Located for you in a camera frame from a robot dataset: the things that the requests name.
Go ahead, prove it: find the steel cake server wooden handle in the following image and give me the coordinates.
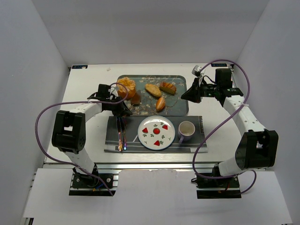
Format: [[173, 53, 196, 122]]
[[131, 90, 142, 105]]

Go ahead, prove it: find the round orange sponge cake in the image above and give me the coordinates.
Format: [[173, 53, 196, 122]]
[[117, 77, 136, 99]]

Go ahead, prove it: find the blossom pattern grey tray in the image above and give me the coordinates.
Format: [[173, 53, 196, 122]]
[[119, 75, 189, 116]]

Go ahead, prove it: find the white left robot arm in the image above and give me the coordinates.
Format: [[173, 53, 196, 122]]
[[52, 83, 132, 175]]

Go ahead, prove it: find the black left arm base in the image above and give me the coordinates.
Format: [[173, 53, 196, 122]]
[[69, 165, 117, 196]]

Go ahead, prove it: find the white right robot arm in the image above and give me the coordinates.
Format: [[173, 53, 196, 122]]
[[181, 66, 278, 178]]

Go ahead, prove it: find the sesame bun bread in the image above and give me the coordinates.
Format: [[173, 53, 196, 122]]
[[156, 97, 165, 112]]

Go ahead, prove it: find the oval flat bread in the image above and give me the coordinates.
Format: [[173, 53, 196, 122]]
[[145, 83, 162, 98]]

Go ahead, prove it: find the blue label right corner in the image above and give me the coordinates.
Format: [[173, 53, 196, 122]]
[[210, 63, 228, 68]]

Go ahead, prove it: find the blue label corner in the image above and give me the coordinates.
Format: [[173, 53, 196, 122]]
[[71, 65, 88, 69], [210, 63, 228, 68]]

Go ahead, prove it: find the sliced baguette piece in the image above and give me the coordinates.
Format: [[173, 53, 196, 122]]
[[159, 82, 177, 95]]

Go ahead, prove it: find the iridescent knife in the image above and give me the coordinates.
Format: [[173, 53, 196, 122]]
[[117, 117, 123, 152]]

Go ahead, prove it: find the purple ceramic mug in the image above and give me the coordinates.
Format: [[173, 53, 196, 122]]
[[178, 121, 195, 144]]

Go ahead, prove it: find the iridescent fork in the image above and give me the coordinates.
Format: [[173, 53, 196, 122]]
[[120, 118, 127, 150]]

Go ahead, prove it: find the watermelon pattern white plate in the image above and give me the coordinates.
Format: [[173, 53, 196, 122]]
[[137, 116, 176, 151]]

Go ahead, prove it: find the blue label left corner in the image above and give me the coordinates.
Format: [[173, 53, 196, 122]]
[[71, 65, 88, 69]]

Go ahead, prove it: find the grey cloth placemat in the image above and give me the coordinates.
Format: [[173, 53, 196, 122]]
[[104, 115, 208, 154]]

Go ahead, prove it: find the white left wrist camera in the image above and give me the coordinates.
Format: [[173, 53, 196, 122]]
[[109, 85, 119, 97]]

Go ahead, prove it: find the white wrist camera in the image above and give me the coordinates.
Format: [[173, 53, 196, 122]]
[[109, 85, 119, 97], [192, 65, 204, 86]]

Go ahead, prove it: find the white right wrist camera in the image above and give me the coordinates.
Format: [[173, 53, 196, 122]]
[[192, 65, 204, 86]]

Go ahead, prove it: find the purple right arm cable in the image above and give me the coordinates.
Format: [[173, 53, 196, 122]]
[[192, 59, 256, 195]]

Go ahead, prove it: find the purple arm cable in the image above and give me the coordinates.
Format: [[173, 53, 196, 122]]
[[35, 82, 129, 196], [192, 59, 256, 195]]

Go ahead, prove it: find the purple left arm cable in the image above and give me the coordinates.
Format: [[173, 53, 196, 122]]
[[35, 82, 129, 196]]

